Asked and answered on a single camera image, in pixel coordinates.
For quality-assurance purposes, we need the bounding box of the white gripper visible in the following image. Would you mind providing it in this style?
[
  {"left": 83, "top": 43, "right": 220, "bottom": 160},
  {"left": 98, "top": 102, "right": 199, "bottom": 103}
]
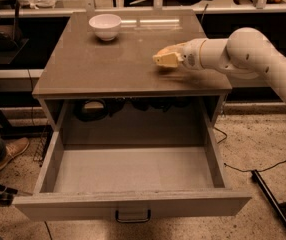
[{"left": 153, "top": 39, "right": 205, "bottom": 70}]

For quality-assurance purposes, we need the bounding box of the orange fruit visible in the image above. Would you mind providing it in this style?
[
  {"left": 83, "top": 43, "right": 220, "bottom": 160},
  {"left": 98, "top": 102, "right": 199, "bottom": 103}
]
[{"left": 157, "top": 49, "right": 170, "bottom": 55}]

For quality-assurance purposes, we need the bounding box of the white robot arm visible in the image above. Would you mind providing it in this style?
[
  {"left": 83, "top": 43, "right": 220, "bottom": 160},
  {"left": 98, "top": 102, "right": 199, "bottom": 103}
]
[{"left": 153, "top": 28, "right": 286, "bottom": 104}]

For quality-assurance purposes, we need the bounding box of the grey cabinet with counter top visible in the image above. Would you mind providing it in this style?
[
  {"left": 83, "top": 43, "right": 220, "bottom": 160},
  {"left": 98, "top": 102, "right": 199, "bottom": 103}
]
[{"left": 33, "top": 10, "right": 231, "bottom": 127}]

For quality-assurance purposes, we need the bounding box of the open grey top drawer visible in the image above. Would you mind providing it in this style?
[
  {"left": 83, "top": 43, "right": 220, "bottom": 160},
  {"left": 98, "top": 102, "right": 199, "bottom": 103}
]
[{"left": 12, "top": 100, "right": 253, "bottom": 222}]

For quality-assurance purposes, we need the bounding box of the white ceramic bowl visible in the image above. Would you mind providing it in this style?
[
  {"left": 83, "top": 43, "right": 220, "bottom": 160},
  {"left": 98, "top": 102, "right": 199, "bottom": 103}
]
[{"left": 89, "top": 14, "right": 121, "bottom": 41}]

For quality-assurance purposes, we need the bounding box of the dark chair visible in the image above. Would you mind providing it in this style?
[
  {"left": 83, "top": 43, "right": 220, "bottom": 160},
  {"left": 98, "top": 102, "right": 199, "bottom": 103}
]
[{"left": 0, "top": 0, "right": 29, "bottom": 67}]

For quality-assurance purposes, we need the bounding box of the black metal stand leg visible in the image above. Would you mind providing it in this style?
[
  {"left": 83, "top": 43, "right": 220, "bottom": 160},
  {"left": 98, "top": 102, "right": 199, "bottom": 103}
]
[{"left": 251, "top": 170, "right": 286, "bottom": 229}]

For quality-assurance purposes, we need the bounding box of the tan shoe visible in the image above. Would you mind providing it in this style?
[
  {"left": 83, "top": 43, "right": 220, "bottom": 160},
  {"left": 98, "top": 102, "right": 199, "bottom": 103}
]
[{"left": 0, "top": 138, "right": 29, "bottom": 171}]

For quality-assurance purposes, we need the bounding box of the black floor cable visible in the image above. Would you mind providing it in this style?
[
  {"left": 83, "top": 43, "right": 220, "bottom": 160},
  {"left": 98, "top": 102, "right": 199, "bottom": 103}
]
[{"left": 213, "top": 126, "right": 286, "bottom": 174}]

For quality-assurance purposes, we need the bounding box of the black wire rack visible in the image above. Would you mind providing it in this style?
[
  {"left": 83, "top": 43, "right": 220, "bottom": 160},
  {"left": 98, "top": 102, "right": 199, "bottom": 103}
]
[{"left": 33, "top": 125, "right": 53, "bottom": 166}]

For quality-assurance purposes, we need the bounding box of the black drawer handle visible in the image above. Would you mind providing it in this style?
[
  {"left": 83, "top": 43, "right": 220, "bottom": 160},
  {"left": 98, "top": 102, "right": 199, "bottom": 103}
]
[{"left": 115, "top": 210, "right": 152, "bottom": 224}]

